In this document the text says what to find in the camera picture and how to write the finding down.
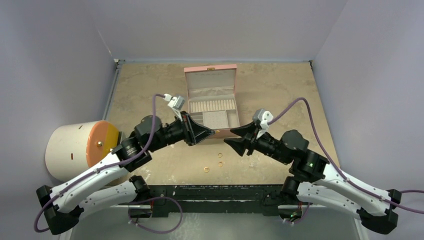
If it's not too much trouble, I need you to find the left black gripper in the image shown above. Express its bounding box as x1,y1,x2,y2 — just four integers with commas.
149,110,215,152

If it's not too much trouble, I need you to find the pink jewelry box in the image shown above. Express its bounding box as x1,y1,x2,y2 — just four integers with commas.
184,64,240,138

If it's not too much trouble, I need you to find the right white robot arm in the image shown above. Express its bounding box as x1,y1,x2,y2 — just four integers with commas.
223,122,402,235

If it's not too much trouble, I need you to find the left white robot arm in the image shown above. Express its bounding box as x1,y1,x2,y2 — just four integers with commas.
33,111,216,235

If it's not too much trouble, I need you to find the white cylinder orange lid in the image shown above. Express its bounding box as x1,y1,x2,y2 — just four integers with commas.
45,120,122,182

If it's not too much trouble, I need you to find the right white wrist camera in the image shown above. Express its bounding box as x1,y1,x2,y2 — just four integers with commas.
252,108,274,139

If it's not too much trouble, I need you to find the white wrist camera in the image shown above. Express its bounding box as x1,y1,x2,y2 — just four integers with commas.
163,93,185,121
252,108,274,139

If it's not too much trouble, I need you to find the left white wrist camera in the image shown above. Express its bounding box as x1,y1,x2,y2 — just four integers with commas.
163,93,185,121

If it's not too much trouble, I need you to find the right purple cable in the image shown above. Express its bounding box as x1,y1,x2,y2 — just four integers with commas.
268,97,424,216

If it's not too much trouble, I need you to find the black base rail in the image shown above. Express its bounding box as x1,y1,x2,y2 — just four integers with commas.
127,184,314,220

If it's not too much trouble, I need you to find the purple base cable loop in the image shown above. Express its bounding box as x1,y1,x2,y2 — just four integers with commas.
128,196,184,235

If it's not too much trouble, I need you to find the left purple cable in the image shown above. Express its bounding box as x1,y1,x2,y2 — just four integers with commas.
33,94,167,233

